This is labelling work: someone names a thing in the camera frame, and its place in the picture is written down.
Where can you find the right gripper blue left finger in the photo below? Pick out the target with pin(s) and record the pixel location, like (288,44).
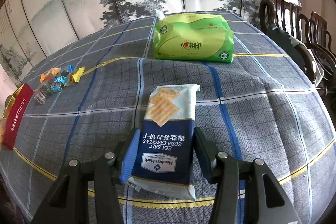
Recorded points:
(67,199)

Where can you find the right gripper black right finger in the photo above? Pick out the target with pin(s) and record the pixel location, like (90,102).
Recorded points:
(265,199)

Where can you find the blue soda cracker pack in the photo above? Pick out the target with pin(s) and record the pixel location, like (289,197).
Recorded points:
(164,162)

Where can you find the dark sesame bar packet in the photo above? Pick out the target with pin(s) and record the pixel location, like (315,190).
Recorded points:
(43,92)

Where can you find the blue plaid tablecloth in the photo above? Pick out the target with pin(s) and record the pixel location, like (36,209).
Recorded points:
(259,105)

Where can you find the red toffee tin box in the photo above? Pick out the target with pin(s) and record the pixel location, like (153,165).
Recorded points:
(15,107)

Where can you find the blue candy wrapper lower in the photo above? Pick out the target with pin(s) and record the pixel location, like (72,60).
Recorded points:
(58,84)

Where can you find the blue candy wrapper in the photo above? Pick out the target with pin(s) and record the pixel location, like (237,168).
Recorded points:
(58,84)
(67,70)

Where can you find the yellow candy wrapper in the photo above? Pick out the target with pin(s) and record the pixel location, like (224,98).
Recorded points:
(75,76)

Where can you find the orange candy wrapper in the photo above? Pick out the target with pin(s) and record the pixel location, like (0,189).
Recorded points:
(51,74)

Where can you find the blue candy wrapper upper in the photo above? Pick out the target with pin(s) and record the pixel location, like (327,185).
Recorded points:
(67,70)

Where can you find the green tissue pack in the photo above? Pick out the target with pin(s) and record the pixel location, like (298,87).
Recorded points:
(192,36)

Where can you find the dark wooden chair far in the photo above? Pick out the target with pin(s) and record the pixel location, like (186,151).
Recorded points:
(320,33)

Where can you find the dark wooden chair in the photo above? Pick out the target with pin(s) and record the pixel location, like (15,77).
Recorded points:
(284,22)
(320,33)

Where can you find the dark wooden chair near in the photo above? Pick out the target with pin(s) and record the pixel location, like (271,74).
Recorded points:
(284,22)

